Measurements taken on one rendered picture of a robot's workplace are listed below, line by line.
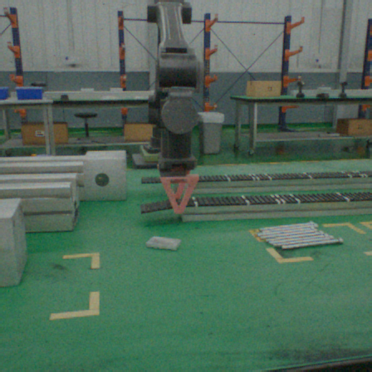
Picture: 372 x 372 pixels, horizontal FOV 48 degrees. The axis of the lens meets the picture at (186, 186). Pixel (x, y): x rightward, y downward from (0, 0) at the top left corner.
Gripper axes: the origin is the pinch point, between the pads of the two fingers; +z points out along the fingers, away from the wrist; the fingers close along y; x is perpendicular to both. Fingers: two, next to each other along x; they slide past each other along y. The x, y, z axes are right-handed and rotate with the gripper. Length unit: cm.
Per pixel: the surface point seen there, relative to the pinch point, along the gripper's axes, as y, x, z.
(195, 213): 1.1, 3.5, 1.9
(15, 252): 24.2, -23.2, -1.2
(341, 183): -17.9, 42.3, 1.5
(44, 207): 4.8, -23.5, -1.5
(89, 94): -496, -68, -8
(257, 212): 1.8, 15.5, 2.1
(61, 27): -756, -140, -121
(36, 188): 4.8, -24.6, -4.9
